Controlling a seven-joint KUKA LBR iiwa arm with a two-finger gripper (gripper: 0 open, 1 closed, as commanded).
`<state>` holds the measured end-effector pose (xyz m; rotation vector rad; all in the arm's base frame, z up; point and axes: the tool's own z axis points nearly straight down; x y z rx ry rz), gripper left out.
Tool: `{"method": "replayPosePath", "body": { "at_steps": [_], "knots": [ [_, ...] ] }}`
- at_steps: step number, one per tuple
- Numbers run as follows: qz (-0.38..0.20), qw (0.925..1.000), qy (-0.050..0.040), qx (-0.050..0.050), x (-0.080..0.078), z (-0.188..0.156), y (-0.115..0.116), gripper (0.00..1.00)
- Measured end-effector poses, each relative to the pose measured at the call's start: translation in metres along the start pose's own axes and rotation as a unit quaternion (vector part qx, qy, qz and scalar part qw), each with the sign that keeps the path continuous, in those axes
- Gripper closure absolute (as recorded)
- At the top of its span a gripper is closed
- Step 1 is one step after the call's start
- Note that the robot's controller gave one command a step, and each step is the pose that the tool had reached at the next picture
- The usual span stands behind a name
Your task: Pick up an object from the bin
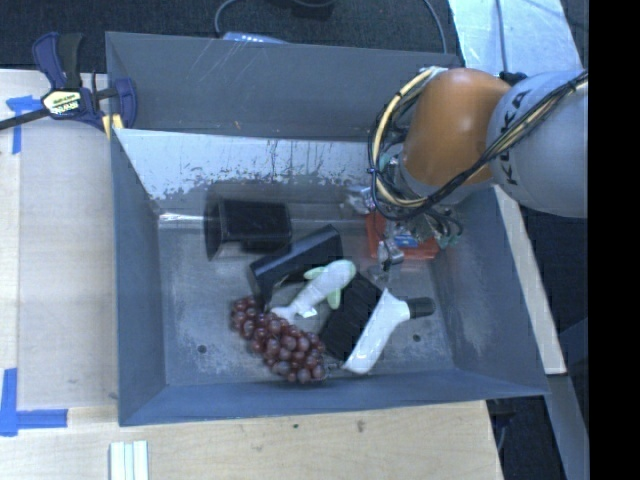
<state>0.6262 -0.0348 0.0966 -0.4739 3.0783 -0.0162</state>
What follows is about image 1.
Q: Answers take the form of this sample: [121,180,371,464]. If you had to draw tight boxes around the white toy fish green fins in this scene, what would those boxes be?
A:
[269,259,358,322]

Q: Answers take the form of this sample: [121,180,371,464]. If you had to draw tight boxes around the dark red grape bunch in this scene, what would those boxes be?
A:
[228,295,330,385]

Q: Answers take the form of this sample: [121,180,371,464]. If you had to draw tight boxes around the orange-red box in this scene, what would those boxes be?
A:
[364,210,441,262]

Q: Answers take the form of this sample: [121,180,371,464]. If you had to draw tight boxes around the black brush white handle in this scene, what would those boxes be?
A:
[317,271,437,375]

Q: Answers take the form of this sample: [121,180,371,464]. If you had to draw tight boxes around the black oblong box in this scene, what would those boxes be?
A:
[247,223,345,314]

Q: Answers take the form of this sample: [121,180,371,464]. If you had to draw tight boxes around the grey metal bin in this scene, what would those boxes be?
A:
[103,31,552,428]

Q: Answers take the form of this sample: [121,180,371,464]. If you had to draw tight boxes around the black square cup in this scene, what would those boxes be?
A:
[203,196,294,263]

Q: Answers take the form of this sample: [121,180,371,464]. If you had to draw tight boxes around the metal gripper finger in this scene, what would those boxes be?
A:
[344,184,376,216]
[375,241,406,285]

